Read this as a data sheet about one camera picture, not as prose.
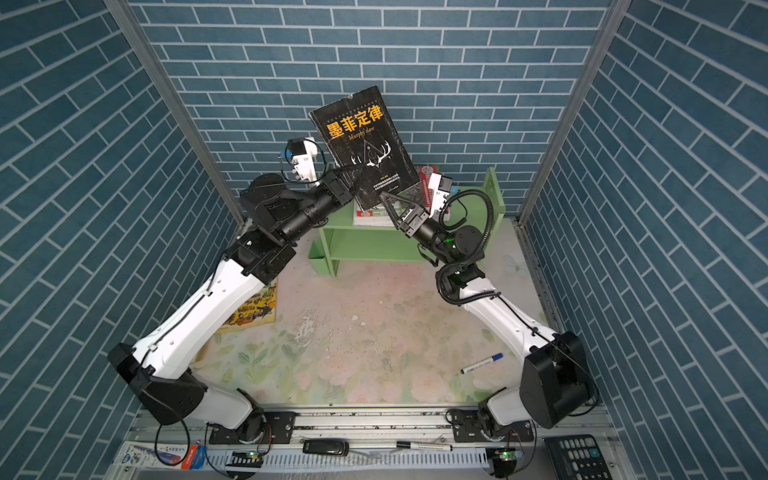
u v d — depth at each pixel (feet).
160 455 2.27
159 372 1.29
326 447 2.49
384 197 1.86
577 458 2.24
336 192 1.66
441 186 1.92
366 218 2.62
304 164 1.72
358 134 1.86
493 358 2.78
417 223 1.84
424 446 2.32
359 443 2.37
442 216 2.00
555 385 1.39
